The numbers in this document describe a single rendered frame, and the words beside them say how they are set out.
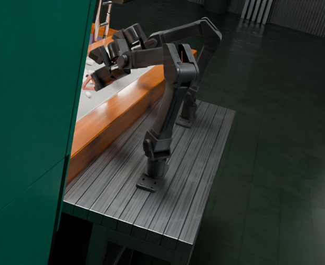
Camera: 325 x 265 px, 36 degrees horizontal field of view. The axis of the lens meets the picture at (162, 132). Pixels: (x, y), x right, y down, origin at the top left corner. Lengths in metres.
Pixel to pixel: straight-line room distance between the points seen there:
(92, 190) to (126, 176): 0.16
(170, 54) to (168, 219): 0.49
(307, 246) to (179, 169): 1.32
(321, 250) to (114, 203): 1.68
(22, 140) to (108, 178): 0.59
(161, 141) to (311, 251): 1.50
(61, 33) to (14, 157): 0.28
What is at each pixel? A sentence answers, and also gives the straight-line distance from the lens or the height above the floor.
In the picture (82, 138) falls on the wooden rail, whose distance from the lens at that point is 1.64.
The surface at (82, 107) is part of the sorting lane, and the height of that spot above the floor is 0.74.
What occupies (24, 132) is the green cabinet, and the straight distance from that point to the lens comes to 1.09.
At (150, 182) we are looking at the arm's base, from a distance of 1.64.
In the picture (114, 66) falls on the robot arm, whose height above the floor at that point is 0.96.
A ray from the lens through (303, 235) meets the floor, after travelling 3.02.
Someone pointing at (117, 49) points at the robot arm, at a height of 1.01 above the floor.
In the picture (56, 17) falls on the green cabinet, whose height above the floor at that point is 1.24.
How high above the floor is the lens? 1.49
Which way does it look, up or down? 24 degrees down
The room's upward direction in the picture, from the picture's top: 14 degrees clockwise
